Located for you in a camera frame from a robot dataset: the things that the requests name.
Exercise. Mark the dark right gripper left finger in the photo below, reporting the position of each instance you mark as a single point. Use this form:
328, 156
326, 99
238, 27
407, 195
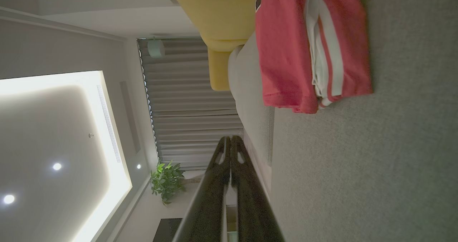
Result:
207, 206

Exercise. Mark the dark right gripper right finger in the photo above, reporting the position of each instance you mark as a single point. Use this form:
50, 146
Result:
250, 206

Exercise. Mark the red jersey with white sleeves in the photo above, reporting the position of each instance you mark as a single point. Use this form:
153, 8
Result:
282, 56

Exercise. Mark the green potted plant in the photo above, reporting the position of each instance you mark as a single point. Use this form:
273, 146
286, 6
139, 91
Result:
166, 181

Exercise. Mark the grey sofa back cushion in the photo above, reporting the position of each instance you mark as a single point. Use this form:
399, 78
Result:
250, 102

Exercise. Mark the grey pleated curtain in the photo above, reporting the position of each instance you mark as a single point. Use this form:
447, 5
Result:
186, 102

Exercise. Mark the grey sofa seat cushion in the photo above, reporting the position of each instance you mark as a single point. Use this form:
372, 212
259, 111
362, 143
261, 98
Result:
375, 163

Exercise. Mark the yellow sofa cushion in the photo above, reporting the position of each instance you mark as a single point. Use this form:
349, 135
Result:
214, 13

